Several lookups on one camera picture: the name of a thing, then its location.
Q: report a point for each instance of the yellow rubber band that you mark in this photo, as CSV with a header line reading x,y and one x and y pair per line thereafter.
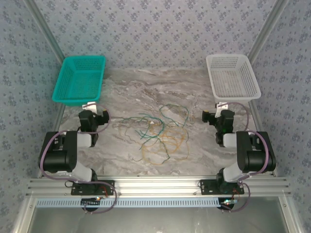
x,y
170,132

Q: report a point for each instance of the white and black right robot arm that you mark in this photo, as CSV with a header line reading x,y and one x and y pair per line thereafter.
x,y
257,157

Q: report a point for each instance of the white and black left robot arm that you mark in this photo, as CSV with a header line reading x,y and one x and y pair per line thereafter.
x,y
58,155

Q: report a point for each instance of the white plastic basket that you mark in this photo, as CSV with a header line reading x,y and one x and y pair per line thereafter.
x,y
233,98

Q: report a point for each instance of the teal plastic basket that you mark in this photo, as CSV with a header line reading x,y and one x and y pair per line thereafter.
x,y
73,100

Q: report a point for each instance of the black controller board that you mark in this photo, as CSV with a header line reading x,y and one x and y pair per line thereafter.
x,y
224,205
88,202

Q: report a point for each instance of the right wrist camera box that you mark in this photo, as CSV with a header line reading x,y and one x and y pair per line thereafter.
x,y
221,108

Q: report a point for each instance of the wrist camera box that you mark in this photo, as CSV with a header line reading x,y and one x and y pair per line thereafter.
x,y
88,107
221,108

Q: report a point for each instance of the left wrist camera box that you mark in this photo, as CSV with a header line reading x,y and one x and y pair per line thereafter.
x,y
88,107

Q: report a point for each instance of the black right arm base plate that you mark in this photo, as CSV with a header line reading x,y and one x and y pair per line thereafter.
x,y
207,188

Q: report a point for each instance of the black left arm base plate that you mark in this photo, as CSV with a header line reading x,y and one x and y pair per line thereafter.
x,y
107,188

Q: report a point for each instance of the aluminium mounting rail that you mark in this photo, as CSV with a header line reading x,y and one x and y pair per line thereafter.
x,y
158,185

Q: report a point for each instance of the aluminium corner post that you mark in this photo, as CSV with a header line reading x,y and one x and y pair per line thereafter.
x,y
43,26
267,26

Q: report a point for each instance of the grey metal frame tray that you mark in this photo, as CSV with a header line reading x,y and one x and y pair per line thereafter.
x,y
158,221

